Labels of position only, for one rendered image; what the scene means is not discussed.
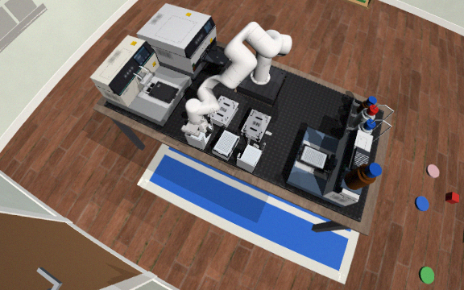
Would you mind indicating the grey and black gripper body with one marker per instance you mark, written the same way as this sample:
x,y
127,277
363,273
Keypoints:
x,y
202,127

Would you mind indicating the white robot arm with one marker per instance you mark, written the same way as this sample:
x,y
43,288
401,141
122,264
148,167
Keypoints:
x,y
267,44

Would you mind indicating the red bottle cap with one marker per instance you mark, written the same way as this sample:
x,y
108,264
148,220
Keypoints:
x,y
372,111

